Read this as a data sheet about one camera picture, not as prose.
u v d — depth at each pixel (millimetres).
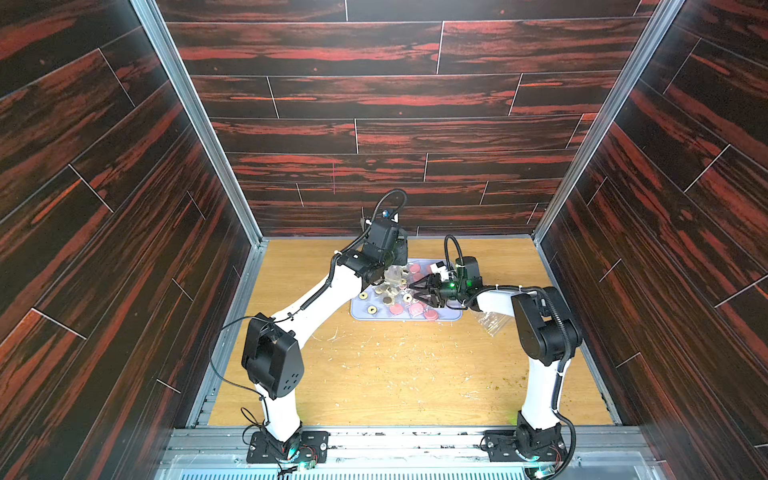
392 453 736
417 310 959
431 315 959
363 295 1015
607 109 823
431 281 884
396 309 986
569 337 478
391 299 995
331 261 594
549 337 528
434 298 885
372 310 984
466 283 819
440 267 941
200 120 842
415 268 1087
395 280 986
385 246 633
